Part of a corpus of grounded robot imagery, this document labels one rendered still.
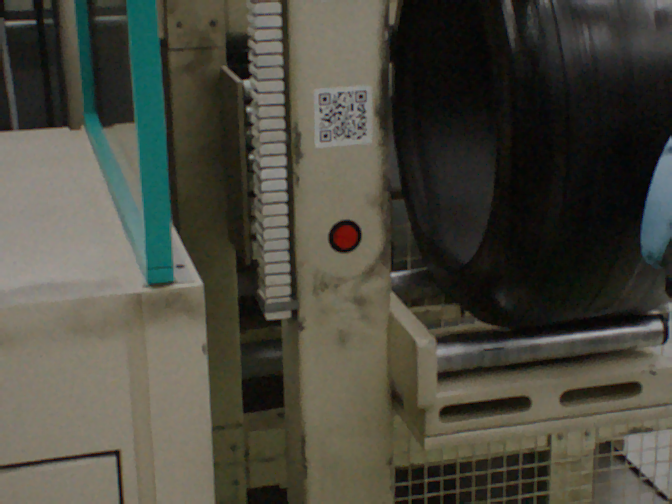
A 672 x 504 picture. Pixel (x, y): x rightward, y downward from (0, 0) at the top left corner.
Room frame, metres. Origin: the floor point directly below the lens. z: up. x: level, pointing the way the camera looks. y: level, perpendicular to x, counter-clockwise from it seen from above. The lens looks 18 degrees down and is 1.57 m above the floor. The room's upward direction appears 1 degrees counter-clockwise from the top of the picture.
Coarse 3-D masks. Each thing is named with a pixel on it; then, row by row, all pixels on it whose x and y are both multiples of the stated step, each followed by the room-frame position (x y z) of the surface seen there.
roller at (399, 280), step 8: (392, 272) 1.88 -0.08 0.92; (400, 272) 1.88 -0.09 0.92; (408, 272) 1.88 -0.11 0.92; (416, 272) 1.88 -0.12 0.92; (424, 272) 1.88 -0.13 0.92; (392, 280) 1.86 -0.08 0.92; (400, 280) 1.87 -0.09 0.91; (408, 280) 1.87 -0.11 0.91; (416, 280) 1.87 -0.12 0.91; (424, 280) 1.87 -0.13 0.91; (432, 280) 1.87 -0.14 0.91; (392, 288) 1.86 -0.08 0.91; (400, 288) 1.86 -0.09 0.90; (408, 288) 1.86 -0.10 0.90; (416, 288) 1.87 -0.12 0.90; (424, 288) 1.87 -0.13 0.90; (432, 288) 1.87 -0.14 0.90; (440, 288) 1.88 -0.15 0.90; (400, 296) 1.86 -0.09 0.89; (408, 296) 1.87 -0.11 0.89; (416, 296) 1.87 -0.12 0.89; (424, 296) 1.88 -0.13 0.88; (432, 296) 1.88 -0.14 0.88; (440, 296) 1.89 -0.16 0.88
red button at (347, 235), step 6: (342, 228) 1.62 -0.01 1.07; (348, 228) 1.62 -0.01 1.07; (336, 234) 1.62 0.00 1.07; (342, 234) 1.62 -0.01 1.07; (348, 234) 1.62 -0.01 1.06; (354, 234) 1.63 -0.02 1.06; (336, 240) 1.62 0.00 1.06; (342, 240) 1.62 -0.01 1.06; (348, 240) 1.62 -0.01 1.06; (354, 240) 1.63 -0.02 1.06; (342, 246) 1.62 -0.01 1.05; (348, 246) 1.63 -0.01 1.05
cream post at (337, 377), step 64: (320, 0) 1.62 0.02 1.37; (384, 0) 1.64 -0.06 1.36; (320, 64) 1.62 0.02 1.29; (384, 64) 1.64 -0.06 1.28; (384, 128) 1.64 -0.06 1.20; (320, 192) 1.62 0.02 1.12; (384, 192) 1.64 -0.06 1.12; (320, 256) 1.62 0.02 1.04; (384, 256) 1.64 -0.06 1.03; (320, 320) 1.62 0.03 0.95; (384, 320) 1.64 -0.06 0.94; (320, 384) 1.62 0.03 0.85; (384, 384) 1.64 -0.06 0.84; (320, 448) 1.62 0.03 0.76; (384, 448) 1.64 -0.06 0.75
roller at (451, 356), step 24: (456, 336) 1.62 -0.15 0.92; (480, 336) 1.61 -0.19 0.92; (504, 336) 1.62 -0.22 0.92; (528, 336) 1.62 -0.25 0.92; (552, 336) 1.63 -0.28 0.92; (576, 336) 1.63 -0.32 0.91; (600, 336) 1.64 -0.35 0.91; (624, 336) 1.65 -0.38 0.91; (648, 336) 1.65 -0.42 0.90; (456, 360) 1.59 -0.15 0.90; (480, 360) 1.59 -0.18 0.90; (504, 360) 1.60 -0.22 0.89; (528, 360) 1.62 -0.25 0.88
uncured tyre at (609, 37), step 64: (448, 0) 2.02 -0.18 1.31; (512, 0) 1.56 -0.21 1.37; (576, 0) 1.54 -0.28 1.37; (640, 0) 1.56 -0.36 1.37; (448, 64) 2.05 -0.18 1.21; (512, 64) 1.53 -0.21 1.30; (576, 64) 1.50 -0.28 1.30; (640, 64) 1.52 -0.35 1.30; (448, 128) 2.04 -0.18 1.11; (512, 128) 1.52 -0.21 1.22; (576, 128) 1.48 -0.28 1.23; (640, 128) 1.50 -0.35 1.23; (448, 192) 1.99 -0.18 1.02; (512, 192) 1.52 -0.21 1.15; (576, 192) 1.48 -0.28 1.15; (640, 192) 1.50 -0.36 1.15; (448, 256) 1.77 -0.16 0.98; (512, 256) 1.53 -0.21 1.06; (576, 256) 1.51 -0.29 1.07; (640, 256) 1.53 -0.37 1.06; (512, 320) 1.61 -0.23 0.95; (576, 320) 1.64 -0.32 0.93
